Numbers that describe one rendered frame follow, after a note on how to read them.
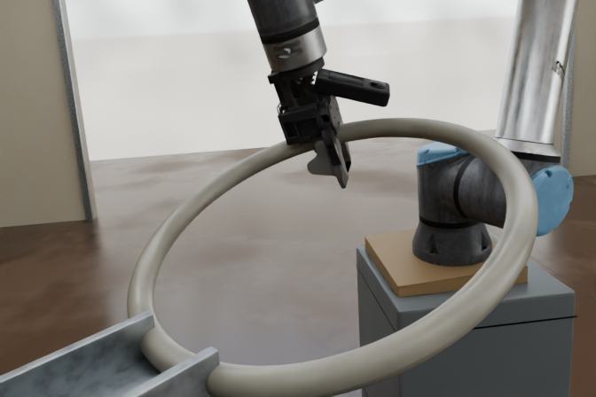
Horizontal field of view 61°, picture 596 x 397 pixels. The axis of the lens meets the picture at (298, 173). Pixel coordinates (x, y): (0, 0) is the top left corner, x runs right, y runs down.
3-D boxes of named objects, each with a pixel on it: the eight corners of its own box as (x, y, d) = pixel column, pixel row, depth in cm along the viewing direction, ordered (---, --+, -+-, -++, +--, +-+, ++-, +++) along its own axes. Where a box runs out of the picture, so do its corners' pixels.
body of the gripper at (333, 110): (297, 128, 87) (274, 62, 81) (346, 118, 84) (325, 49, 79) (288, 150, 80) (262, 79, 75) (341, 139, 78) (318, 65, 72)
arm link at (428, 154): (448, 198, 134) (446, 132, 130) (504, 213, 120) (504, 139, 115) (404, 213, 127) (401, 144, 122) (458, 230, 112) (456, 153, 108)
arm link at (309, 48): (324, 16, 77) (314, 35, 69) (333, 47, 79) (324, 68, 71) (269, 32, 80) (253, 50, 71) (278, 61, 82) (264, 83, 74)
